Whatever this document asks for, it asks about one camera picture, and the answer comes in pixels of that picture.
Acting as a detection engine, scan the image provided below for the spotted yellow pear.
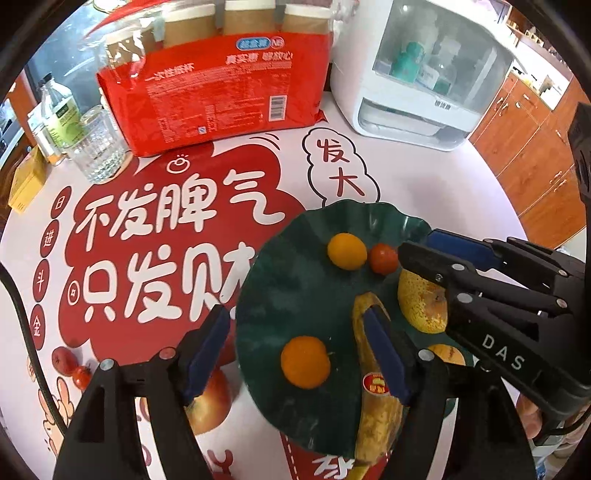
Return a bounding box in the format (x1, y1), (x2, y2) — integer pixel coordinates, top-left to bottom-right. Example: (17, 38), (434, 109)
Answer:
(398, 269), (448, 334)

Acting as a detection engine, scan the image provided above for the cherry tomato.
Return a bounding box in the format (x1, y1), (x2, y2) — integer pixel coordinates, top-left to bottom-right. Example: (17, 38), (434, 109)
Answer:
(369, 243), (399, 276)
(71, 365), (92, 392)

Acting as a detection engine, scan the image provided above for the dark red fruit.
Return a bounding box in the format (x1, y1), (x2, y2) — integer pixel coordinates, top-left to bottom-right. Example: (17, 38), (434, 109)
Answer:
(51, 346), (79, 377)

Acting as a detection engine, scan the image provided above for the small yellow kumquat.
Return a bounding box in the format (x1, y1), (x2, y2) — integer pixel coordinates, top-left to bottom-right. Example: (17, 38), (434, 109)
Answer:
(327, 232), (368, 271)

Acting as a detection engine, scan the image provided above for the spotted brown banana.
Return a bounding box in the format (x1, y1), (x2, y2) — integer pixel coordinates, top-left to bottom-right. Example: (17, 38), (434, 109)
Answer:
(348, 292), (404, 479)

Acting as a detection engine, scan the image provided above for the small orange tangerine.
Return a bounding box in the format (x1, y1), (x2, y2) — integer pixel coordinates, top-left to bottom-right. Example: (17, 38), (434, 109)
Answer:
(280, 336), (332, 390)

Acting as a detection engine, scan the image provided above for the person right hand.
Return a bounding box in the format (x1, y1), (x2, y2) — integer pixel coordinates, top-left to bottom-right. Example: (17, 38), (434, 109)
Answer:
(516, 394), (542, 440)

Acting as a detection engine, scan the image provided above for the red yellow apple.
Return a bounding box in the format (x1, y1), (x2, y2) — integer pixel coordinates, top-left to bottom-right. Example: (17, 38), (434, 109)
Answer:
(185, 369), (232, 436)

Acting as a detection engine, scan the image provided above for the wooden sideboard cabinet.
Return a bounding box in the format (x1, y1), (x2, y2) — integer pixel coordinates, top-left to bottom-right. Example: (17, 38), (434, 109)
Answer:
(470, 73), (589, 249)

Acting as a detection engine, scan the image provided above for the green scalloped plate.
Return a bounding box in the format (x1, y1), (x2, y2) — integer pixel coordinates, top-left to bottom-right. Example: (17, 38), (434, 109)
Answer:
(235, 200), (453, 458)

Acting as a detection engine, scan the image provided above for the white sterilizer cabinet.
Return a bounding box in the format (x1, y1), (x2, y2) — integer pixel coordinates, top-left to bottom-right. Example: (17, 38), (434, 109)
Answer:
(331, 1), (516, 151)

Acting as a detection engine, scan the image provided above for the yellow small box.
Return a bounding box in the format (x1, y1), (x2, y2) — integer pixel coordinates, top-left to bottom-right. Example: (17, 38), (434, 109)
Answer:
(8, 146), (47, 214)

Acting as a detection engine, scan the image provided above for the clear drinking glass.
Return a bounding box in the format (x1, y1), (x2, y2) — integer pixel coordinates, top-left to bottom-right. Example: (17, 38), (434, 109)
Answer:
(67, 105), (130, 184)

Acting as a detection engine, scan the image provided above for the red paper cup package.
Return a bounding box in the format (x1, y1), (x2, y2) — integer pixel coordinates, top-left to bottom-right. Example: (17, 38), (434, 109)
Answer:
(84, 1), (335, 157)

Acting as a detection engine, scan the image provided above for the green label bottle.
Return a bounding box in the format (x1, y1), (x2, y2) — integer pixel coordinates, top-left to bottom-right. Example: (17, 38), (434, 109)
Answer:
(39, 73), (85, 149)

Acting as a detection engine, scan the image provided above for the black cable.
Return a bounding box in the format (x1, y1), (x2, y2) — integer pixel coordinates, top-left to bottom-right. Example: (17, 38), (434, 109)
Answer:
(0, 262), (68, 437)

